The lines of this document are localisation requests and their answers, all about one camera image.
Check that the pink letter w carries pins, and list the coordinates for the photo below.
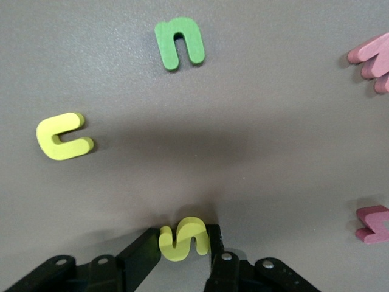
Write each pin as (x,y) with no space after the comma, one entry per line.
(377,57)

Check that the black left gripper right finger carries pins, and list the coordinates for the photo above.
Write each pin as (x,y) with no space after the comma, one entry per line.
(231,273)

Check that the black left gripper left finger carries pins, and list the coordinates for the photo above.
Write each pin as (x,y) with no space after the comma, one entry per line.
(139,258)

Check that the maroon letter m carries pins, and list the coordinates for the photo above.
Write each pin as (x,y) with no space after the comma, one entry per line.
(377,225)

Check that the green letter n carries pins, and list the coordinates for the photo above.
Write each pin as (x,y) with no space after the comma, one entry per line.
(165,42)

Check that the yellow letter s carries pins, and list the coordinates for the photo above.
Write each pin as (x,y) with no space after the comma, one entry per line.
(182,240)

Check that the yellow letter u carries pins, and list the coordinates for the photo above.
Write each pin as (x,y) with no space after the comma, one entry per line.
(51,137)

